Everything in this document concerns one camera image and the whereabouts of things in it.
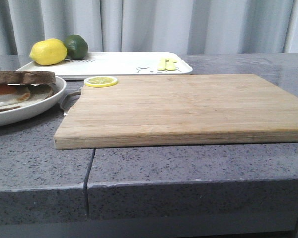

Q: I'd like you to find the grey curtain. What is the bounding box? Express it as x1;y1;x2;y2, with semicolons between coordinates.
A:
0;0;298;55

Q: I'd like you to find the fried egg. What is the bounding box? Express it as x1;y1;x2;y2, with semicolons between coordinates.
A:
0;84;31;107

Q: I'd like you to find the lemon slice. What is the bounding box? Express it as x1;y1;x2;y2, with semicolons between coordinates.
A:
84;76;118;88

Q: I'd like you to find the wooden cutting board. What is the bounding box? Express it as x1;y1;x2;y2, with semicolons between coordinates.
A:
54;74;298;149

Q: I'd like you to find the white bread slice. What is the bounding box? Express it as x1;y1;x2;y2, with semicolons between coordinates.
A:
0;71;56;85

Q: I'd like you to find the green lime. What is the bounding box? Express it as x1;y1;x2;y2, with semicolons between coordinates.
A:
64;34;88;60

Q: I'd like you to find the yellow lemon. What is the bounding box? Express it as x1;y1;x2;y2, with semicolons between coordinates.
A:
29;38;67;66

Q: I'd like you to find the white round plate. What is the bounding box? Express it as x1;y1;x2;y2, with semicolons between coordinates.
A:
0;76;67;126

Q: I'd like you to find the white bear tray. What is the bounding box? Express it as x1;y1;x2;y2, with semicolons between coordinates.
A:
18;52;192;81

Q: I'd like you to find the metal board handle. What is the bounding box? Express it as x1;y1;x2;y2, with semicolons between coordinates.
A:
60;87;82;117

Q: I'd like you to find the bottom bread slice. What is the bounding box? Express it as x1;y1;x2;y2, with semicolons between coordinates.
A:
0;85;54;112

